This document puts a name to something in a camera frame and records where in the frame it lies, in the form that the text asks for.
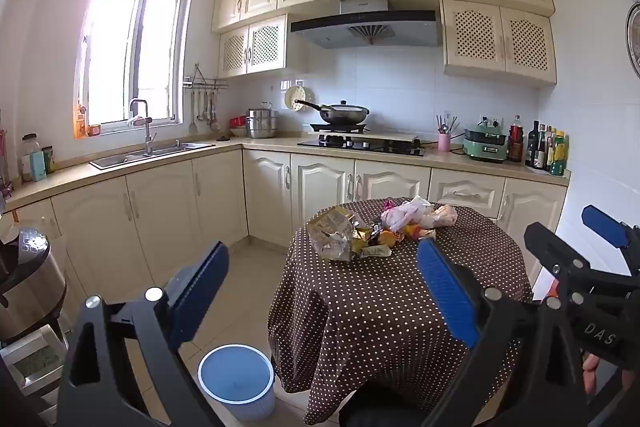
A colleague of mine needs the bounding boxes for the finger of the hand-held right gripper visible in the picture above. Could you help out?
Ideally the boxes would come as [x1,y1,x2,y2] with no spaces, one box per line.
[581,205,640,258]
[523,222,608,303]

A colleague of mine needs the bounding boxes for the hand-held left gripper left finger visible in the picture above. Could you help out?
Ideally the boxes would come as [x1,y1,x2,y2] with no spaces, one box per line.
[57,241,231,427]

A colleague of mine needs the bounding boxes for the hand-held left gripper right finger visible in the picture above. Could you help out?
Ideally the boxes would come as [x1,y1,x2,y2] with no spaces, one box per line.
[417,238,591,427]

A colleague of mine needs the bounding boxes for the orange white plastic wrapper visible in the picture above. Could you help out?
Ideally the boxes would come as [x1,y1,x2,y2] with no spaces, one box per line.
[419,204,458,230]

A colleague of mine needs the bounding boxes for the yellow red snack wrapper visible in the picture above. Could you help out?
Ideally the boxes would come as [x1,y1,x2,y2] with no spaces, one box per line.
[372,223,436,249]

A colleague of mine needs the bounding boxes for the white plastic bag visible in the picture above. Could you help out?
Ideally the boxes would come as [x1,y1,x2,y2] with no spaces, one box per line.
[381,195,435,233]

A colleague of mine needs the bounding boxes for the blue plastic waste bin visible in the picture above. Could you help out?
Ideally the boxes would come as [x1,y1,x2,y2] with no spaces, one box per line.
[197,343,277,423]

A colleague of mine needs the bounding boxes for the gold snack bag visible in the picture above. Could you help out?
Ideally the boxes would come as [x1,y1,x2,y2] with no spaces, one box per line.
[306,205,370,264]

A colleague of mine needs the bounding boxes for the person's right hand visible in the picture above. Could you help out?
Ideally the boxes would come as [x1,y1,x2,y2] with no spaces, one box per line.
[581,353,613,397]

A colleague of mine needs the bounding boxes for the brown polka dot tablecloth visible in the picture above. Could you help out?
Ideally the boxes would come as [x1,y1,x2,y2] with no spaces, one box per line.
[267,196,535,426]

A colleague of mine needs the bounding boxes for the dark glass bottle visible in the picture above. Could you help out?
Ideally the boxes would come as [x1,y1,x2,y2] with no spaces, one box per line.
[525,120,541,168]

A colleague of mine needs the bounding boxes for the red label soda bottle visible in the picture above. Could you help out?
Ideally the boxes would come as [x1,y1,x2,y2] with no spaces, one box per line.
[507,115,524,162]

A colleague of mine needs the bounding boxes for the green electric cooker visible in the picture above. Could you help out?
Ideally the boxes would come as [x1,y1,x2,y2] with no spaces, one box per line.
[462,123,508,164]

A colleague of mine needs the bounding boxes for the person's dark trousers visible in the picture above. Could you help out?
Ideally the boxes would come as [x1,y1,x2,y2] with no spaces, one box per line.
[345,377,451,427]

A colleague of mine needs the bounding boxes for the stainless steel sink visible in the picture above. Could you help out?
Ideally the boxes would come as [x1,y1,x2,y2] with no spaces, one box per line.
[90,141,216,171]

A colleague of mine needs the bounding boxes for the cream base kitchen cabinets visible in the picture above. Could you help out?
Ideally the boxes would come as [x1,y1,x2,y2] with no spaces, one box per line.
[4,147,571,303]

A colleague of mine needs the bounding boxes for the black gas stove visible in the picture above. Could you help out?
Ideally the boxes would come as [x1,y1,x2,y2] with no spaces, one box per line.
[296,123,426,158]

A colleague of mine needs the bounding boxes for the silver pressure cooker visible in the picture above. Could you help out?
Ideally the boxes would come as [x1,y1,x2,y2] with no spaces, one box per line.
[0,227,68,343]

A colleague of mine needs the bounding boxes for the stainless steel steamer pot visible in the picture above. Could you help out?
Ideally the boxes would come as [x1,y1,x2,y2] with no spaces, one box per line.
[245,102,277,139]

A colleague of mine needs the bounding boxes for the round metal steamer rack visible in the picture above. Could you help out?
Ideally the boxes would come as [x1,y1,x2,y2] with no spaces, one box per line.
[625,2,640,80]

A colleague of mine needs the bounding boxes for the black wok with lid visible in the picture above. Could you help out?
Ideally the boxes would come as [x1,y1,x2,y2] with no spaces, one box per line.
[294,98,371,125]

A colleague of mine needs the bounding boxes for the cream dotted plate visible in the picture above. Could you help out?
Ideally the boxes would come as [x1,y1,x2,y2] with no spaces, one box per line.
[284,85,317,112]

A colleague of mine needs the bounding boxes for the glass jar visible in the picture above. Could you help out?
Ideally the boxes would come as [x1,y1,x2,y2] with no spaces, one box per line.
[20,133,42,182]

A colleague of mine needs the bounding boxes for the kitchen window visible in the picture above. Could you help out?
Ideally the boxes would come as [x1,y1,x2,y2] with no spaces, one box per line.
[75,0,193,138]

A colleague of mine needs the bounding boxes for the black range hood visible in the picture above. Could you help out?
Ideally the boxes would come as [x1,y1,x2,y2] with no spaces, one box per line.
[290,0,443,50]

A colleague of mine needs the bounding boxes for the metal utensil wall rack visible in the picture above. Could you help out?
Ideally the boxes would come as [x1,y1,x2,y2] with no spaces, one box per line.
[182,63,230,90]

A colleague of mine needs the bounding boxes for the cream lattice door wall cabinet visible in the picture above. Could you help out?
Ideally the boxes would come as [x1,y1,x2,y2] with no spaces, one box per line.
[440,0,557,88]
[218,13,310,79]

